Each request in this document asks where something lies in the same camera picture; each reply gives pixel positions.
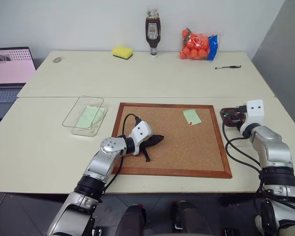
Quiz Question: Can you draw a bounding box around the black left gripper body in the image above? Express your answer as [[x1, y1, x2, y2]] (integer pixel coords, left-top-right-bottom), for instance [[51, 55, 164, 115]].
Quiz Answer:
[[139, 136, 158, 151]]

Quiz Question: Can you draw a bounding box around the yellow sponge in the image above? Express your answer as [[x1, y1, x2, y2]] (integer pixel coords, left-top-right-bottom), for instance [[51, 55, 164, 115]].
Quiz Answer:
[[112, 45, 134, 60]]

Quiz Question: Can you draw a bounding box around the dark rounded shape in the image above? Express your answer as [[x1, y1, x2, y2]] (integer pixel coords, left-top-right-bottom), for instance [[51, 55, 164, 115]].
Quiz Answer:
[[171, 200, 210, 236], [117, 203, 147, 236]]

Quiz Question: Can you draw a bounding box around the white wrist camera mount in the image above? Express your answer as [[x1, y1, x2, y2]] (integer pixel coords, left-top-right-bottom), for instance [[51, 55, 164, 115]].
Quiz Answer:
[[127, 120, 153, 156], [243, 99, 265, 130]]

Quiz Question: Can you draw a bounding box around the wood-framed cork board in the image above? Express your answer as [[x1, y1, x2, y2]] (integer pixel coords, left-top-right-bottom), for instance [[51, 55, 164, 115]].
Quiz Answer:
[[111, 102, 233, 179]]

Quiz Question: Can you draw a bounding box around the dark red round tray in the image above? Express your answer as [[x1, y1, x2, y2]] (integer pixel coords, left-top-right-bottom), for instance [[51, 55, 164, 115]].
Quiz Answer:
[[220, 107, 244, 128]]

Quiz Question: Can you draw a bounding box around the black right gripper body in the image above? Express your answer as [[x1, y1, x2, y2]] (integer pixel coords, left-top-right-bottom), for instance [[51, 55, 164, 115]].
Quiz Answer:
[[232, 105, 248, 129]]

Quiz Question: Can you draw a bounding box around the green sticky note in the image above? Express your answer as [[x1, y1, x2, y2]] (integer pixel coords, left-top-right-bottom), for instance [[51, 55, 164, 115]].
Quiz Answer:
[[182, 108, 203, 125], [77, 105, 106, 129]]

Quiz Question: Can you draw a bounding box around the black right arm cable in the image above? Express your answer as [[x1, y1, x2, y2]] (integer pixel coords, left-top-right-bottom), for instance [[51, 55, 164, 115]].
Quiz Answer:
[[221, 120, 264, 182]]

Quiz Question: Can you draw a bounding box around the bag of orange fruits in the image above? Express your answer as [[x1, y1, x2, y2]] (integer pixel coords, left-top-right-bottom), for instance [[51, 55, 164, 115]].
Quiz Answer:
[[178, 27, 218, 61]]

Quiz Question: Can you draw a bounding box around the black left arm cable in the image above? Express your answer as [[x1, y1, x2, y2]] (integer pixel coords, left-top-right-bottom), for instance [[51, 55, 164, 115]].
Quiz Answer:
[[102, 113, 141, 195]]

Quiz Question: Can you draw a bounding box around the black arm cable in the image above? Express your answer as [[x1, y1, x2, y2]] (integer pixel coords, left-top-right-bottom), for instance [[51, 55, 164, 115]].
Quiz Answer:
[[102, 113, 141, 195], [221, 120, 264, 182]]

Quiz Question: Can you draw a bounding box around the clear plastic box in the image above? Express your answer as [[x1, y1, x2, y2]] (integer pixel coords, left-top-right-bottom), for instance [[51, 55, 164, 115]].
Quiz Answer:
[[62, 95, 108, 137]]

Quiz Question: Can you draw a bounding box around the brown sauce squeeze bottle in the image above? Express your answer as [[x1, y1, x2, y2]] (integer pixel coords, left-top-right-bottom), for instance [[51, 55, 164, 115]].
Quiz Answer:
[[145, 9, 162, 58]]

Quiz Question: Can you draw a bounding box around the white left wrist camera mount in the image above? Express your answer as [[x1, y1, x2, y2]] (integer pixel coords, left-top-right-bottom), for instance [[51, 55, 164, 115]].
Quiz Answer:
[[127, 120, 153, 156]]

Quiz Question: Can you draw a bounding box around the open laptop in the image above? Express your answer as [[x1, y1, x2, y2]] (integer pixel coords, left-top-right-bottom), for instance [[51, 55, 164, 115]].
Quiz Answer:
[[0, 46, 37, 119]]

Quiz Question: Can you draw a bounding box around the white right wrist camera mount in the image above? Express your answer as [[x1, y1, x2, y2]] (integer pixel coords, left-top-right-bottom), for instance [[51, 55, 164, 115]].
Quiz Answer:
[[243, 99, 265, 130]]

